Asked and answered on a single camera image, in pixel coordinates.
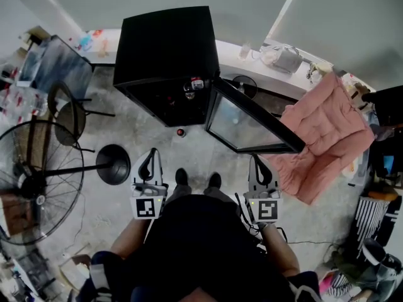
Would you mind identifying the pink quilted blanket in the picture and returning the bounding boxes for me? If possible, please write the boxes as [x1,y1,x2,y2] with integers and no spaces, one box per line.
[263,72,376,206]

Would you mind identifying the black white sneaker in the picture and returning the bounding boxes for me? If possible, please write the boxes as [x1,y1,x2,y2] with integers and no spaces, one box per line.
[361,237,388,266]

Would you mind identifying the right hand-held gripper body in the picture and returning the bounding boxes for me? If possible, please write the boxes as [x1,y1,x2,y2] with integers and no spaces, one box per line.
[243,188,283,225]

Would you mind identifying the person's dark top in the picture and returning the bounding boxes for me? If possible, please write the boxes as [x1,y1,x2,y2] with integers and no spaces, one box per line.
[89,193,322,302]

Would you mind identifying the grey metal panel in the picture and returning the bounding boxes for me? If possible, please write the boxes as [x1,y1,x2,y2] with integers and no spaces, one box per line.
[18,35,94,99]

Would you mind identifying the black cable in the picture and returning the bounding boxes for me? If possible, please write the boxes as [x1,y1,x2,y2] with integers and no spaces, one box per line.
[234,193,336,248]

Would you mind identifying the grey handbag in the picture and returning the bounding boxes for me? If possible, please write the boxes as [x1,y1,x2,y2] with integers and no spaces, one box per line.
[270,44,305,75]

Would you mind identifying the pack of water bottles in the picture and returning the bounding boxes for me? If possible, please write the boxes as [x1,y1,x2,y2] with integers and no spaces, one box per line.
[0,83,48,122]

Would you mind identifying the black trash bin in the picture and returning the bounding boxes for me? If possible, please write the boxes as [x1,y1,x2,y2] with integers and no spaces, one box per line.
[231,74,259,101]

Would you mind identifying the person's right forearm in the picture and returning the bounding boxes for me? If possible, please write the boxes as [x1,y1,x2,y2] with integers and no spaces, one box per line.
[260,221,302,278]

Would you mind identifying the black white striped bag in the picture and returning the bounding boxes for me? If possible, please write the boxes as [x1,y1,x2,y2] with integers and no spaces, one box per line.
[355,196,391,259]

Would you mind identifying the person's right shoe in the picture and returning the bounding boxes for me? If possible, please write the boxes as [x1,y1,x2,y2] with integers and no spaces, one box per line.
[207,172,222,189]

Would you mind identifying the person's left forearm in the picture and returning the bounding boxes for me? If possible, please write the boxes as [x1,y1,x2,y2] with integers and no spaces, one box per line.
[110,218,152,260]

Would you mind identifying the person's left shoe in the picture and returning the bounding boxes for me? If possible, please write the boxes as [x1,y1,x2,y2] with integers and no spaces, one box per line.
[174,167,190,187]

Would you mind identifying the black display fridge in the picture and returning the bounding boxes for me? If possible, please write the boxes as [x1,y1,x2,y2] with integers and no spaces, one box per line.
[112,5,307,154]

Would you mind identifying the cardboard box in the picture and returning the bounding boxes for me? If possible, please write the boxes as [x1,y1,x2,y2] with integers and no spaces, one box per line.
[18,26,52,52]

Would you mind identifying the person's shoe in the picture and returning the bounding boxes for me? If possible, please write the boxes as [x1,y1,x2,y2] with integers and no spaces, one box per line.
[174,167,190,187]
[207,172,222,189]

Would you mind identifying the person's leg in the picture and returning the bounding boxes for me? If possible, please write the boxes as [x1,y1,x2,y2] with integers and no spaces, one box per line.
[165,183,193,204]
[203,186,236,209]

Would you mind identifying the dark wicker chair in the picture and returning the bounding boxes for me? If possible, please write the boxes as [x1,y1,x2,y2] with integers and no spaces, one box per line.
[47,80,116,154]

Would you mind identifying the glass fridge door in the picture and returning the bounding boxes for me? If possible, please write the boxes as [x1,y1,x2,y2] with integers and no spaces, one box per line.
[204,77,307,154]

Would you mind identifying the white window ledge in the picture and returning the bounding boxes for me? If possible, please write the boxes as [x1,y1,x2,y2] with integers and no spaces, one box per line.
[74,28,378,102]

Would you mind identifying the person's left leg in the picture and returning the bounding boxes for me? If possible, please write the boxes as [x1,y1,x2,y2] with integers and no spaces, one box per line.
[165,183,193,204]

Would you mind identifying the black standing fan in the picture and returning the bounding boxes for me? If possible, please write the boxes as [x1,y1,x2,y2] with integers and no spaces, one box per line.
[0,120,132,246]

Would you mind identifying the clear glass cup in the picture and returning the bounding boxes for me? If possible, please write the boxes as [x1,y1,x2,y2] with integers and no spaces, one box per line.
[238,41,253,61]

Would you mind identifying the clear plastic storage box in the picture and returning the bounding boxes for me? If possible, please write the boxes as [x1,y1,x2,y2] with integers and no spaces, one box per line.
[346,149,370,188]

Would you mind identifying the person's right leg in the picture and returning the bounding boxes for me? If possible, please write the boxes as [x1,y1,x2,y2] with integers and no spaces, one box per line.
[203,186,236,209]

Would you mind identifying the black metal rack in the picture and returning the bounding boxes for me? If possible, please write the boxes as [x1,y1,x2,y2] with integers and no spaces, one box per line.
[0,247,59,302]

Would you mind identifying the wooden armchair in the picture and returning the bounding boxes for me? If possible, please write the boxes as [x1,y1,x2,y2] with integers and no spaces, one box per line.
[0,193,35,236]

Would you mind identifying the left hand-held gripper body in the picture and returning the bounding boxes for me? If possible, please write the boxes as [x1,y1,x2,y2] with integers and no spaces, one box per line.
[129,182,169,221]

